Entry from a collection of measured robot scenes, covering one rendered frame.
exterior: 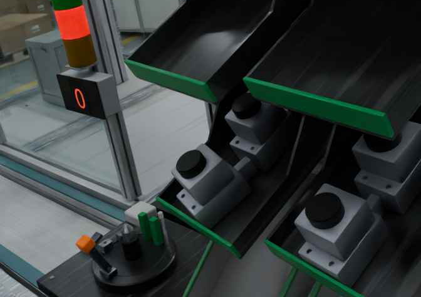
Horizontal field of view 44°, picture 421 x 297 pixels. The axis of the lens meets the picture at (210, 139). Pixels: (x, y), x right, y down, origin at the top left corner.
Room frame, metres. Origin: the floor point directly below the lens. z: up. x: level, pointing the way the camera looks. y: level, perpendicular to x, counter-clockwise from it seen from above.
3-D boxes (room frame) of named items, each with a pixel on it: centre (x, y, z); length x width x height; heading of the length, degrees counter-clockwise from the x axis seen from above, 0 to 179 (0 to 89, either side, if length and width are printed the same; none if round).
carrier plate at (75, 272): (0.70, 0.15, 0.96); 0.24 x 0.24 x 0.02; 44
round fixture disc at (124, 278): (0.70, 0.15, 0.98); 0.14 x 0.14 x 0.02
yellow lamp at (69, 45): (0.91, 0.20, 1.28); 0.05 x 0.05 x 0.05
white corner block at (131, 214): (0.83, 0.15, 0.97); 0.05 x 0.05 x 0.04; 44
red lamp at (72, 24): (0.91, 0.20, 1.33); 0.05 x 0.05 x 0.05
